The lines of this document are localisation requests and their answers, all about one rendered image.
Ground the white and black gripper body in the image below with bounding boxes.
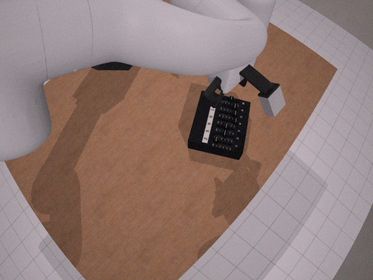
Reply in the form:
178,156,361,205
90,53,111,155
208,59,256,93

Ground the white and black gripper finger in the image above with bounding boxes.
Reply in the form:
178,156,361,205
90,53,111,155
203,77,224,111
239,78,247,87

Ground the black lighting desk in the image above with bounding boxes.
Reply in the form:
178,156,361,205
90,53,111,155
188,91,251,160

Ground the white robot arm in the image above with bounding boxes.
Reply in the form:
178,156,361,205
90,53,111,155
0,0,276,162

